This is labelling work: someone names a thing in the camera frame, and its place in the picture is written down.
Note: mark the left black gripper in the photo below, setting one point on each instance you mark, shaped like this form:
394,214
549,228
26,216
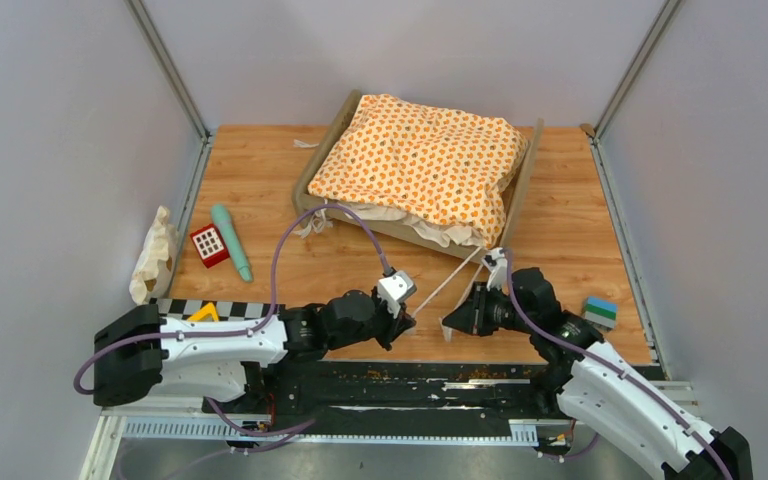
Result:
396,326

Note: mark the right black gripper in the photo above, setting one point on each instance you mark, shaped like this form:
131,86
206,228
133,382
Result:
469,316

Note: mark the wooden pet bed frame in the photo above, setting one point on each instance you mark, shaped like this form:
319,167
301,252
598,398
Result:
513,196

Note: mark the yellow duck print blanket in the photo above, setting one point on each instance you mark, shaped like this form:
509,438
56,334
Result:
440,171

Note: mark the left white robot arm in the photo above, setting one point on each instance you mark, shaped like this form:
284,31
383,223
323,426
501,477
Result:
145,353

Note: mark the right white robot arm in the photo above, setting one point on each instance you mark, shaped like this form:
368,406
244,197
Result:
586,379

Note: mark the yellow plastic block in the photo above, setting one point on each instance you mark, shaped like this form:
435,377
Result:
207,313

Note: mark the blue green small block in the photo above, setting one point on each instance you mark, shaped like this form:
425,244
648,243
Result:
601,313

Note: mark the red window toy block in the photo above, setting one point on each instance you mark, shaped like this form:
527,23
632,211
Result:
209,246

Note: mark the black white checkerboard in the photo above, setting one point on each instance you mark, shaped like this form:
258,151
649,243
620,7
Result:
226,310

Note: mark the teal cylinder toy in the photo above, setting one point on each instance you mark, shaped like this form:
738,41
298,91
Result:
222,219

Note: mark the white duck pillow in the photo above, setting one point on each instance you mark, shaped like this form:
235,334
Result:
155,266

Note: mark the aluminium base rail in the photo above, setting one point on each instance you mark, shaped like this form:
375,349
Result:
377,401

